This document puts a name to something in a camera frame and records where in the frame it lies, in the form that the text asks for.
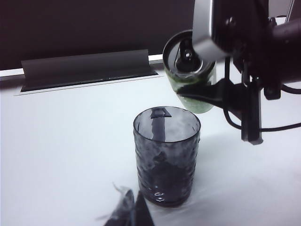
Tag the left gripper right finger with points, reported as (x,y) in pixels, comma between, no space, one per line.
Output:
(142,216)

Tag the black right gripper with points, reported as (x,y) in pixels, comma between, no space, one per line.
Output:
(270,58)

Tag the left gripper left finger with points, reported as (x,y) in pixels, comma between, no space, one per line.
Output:
(122,212)

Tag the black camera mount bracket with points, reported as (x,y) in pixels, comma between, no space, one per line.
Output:
(240,18)

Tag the dark textured glass cup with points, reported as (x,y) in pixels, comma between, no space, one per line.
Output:
(164,169)

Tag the grey desk divider panel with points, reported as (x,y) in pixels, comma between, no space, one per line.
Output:
(94,26)

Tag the green Monster energy can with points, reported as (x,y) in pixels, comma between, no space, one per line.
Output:
(195,80)

